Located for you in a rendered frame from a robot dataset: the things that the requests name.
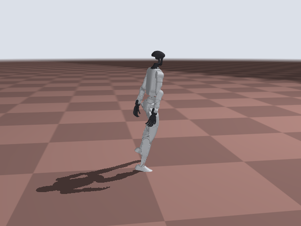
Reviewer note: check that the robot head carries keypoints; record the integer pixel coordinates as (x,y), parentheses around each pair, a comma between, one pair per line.
(158,55)

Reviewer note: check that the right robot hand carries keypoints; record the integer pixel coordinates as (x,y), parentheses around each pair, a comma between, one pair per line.
(152,119)

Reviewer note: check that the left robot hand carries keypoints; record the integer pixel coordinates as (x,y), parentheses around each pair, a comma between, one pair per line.
(136,109)

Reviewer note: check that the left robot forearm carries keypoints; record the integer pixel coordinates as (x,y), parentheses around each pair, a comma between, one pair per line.
(140,96)

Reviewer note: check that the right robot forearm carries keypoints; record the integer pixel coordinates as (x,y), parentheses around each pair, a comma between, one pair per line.
(157,101)

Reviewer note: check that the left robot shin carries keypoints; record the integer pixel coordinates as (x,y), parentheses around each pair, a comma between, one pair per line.
(145,133)

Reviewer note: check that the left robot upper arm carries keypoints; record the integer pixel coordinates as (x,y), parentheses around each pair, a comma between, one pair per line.
(144,82)

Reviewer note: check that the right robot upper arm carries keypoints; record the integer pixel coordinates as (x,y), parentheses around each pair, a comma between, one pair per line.
(159,79)

